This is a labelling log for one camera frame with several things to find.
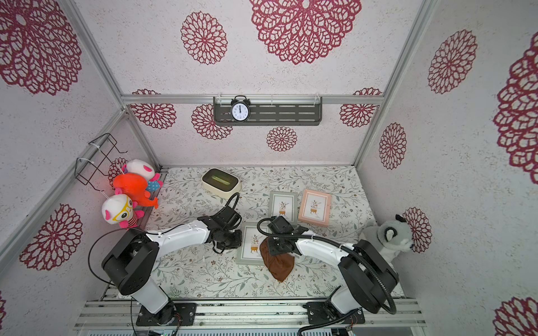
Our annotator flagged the brown cloth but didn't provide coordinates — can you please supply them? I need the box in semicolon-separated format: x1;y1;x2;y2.
259;238;295;282

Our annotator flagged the green picture frame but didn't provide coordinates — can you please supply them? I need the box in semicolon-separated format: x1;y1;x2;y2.
268;191;298;225
236;222;266;265

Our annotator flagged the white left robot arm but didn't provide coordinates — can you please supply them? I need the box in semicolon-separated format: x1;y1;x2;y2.
102;206;242;316

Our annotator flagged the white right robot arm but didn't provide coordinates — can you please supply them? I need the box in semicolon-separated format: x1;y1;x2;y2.
256;216;399;316

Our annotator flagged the cream tissue box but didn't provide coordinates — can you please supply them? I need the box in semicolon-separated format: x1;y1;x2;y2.
202;168;242;200

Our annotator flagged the orange plush toy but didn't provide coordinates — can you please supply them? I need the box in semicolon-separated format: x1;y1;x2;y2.
113;173;158;209

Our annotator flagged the white pink plush toy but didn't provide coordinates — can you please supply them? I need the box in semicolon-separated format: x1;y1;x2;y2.
121;159;161;181

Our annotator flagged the white plush with glasses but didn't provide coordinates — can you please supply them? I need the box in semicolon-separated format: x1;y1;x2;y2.
102;194;144;229

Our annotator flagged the grey husky plush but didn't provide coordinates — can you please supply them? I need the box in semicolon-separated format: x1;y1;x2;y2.
360;214;414;264

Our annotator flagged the black alarm clock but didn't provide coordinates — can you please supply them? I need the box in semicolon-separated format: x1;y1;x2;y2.
231;95;251;122

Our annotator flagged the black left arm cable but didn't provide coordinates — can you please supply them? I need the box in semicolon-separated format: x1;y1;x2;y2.
87;192;242;336

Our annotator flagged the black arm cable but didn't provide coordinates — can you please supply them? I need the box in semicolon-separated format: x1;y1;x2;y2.
256;216;398;336
87;192;242;336

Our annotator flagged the pink picture frame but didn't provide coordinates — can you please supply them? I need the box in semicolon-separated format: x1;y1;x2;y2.
298;189;332;228

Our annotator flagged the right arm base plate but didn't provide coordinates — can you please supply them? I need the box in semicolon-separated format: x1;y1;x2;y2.
303;301;366;325

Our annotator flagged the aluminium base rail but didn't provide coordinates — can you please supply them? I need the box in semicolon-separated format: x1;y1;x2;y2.
73;298;428;335

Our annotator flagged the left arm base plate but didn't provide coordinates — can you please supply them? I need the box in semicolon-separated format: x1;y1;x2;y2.
134;302;197;327

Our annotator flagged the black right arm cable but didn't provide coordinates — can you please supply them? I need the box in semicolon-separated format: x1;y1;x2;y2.
256;216;398;336

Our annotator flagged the grey wall shelf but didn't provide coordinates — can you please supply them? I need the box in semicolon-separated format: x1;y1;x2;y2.
213;97;323;127

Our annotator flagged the black wire basket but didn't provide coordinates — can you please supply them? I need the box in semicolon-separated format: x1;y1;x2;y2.
74;132;128;193

